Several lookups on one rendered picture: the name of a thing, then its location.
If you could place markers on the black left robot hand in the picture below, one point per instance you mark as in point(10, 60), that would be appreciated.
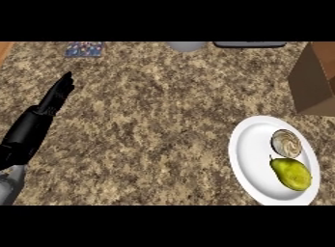
point(26, 129)

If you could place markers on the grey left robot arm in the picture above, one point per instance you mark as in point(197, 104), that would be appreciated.
point(1, 186)

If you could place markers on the white round plate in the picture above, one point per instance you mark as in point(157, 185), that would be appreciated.
point(256, 160)

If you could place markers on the swirled cream cupcake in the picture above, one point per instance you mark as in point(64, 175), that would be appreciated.
point(287, 143)

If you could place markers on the brown cardboard box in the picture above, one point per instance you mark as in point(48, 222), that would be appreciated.
point(319, 80)

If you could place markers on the blue patterned packet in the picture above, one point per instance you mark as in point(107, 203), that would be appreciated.
point(85, 49)

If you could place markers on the dark grey flat appliance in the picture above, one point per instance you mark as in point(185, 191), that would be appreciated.
point(249, 44)

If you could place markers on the green pear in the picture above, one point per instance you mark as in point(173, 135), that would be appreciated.
point(291, 173)

